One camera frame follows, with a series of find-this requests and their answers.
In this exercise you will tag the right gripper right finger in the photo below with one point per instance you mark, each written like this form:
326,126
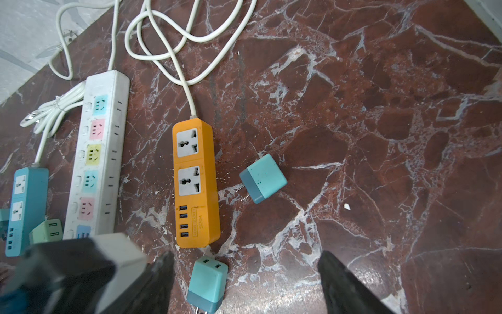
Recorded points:
343,291

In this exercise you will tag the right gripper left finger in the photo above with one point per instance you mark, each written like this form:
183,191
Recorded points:
150,292

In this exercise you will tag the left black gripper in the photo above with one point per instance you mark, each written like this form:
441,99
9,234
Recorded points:
85,275

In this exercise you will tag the teal cube charger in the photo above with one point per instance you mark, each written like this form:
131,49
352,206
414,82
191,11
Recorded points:
263,178
207,285

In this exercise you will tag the white multicolour power strip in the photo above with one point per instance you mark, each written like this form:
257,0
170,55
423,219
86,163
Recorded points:
95,180

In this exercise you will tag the orange power strip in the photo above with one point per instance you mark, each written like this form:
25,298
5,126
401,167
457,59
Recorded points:
196,195

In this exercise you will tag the green cube charger by strip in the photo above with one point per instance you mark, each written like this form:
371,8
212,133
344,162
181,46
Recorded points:
48,231

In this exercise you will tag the blue power strip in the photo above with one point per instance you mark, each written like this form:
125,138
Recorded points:
28,208

